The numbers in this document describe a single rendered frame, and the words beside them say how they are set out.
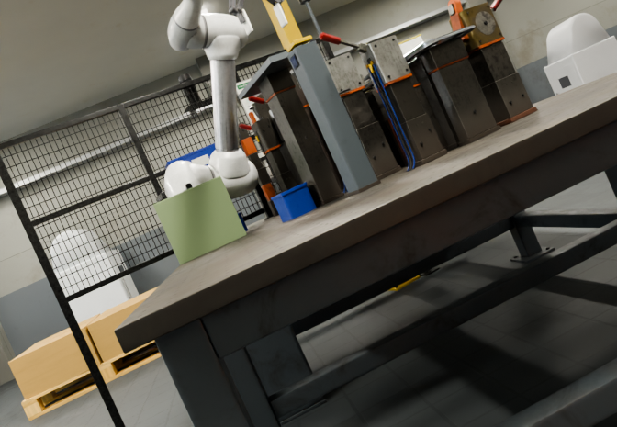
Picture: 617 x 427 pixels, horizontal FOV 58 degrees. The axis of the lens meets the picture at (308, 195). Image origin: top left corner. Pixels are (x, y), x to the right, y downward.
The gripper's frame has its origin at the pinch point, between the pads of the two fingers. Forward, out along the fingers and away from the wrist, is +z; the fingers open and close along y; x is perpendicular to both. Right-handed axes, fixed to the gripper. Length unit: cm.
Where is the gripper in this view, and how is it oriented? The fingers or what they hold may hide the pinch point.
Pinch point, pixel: (266, 26)
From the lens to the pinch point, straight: 179.9
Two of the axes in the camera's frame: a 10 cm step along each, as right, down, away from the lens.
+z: 4.1, 9.1, 0.2
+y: 7.3, -3.4, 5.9
